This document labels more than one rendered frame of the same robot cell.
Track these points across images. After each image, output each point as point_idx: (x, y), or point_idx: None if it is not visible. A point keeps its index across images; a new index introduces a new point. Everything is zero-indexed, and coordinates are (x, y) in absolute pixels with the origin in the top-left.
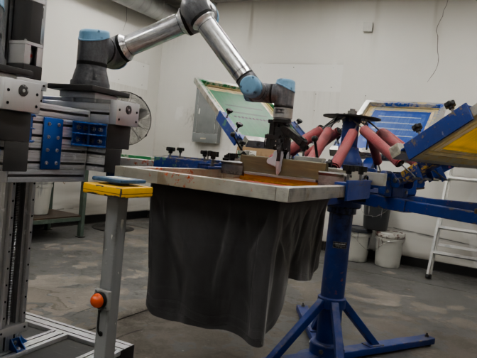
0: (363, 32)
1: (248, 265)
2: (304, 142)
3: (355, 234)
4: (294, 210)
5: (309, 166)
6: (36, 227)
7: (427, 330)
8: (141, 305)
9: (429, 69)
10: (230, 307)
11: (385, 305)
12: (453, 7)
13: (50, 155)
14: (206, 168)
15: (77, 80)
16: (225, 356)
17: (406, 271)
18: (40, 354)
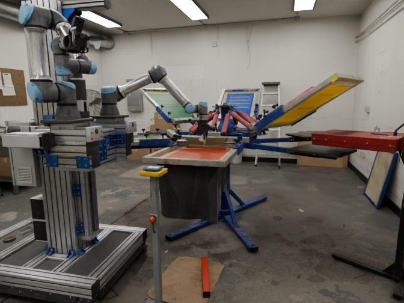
0: (211, 46)
1: (207, 192)
2: (214, 130)
3: None
4: None
5: (218, 140)
6: None
7: (262, 193)
8: (130, 205)
9: (246, 64)
10: (201, 209)
11: (241, 184)
12: (255, 32)
13: (103, 153)
14: (172, 146)
15: (105, 113)
16: (181, 223)
17: (245, 164)
18: (106, 241)
